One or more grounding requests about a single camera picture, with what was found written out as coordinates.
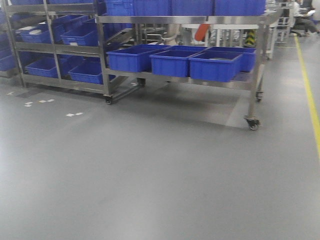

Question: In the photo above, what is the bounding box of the blue bin front middle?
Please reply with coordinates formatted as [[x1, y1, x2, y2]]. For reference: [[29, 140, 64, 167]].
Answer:
[[149, 50, 202, 78]]

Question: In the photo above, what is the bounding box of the blue bin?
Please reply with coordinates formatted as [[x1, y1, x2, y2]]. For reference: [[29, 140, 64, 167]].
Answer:
[[106, 44, 170, 73], [149, 50, 202, 78], [188, 51, 243, 83]]

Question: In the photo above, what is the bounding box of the blue bin front left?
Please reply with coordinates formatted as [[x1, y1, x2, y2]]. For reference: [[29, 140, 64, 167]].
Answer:
[[106, 44, 170, 73]]

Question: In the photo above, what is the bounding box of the blue bin front right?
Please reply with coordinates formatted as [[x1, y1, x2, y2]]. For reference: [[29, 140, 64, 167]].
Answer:
[[188, 51, 243, 83]]

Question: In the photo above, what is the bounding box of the steel rack on casters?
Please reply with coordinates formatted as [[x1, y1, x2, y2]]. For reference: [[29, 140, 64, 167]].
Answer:
[[98, 9, 282, 131]]

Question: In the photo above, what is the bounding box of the steel shelving rack left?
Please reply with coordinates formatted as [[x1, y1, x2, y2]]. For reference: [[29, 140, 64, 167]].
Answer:
[[0, 0, 141, 105]]

